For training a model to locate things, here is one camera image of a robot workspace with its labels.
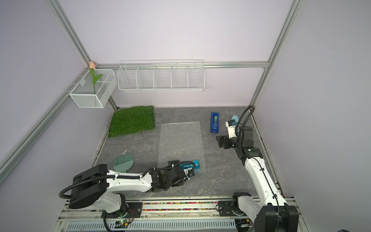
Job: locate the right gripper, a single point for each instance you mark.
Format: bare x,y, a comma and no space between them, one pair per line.
223,139

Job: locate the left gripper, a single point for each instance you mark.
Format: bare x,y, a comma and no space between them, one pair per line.
180,182

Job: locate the bubble wrap sheet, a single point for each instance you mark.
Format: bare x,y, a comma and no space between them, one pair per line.
181,141

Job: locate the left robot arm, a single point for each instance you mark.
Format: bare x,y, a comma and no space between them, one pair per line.
103,189

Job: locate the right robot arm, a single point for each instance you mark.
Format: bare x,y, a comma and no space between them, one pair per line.
272,213

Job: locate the teal garden trowel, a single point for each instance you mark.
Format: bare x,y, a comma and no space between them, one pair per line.
235,118

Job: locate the blue tape dispenser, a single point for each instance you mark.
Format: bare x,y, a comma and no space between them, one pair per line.
214,122

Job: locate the teal hand rake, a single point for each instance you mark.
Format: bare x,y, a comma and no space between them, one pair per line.
123,163

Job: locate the green artificial grass mat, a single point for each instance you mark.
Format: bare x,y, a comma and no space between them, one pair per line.
132,120

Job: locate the white vent grille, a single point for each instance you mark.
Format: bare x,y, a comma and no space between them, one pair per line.
152,225

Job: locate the pink artificial tulip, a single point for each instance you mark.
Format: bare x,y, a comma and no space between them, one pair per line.
95,77

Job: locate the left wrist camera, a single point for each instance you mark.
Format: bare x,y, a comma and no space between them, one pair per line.
189,172

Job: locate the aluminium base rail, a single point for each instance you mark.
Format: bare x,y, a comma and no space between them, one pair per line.
152,208

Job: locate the white wire wall shelf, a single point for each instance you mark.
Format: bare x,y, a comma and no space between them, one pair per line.
161,75

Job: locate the white mesh wall basket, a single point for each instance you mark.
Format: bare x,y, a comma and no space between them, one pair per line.
83,94

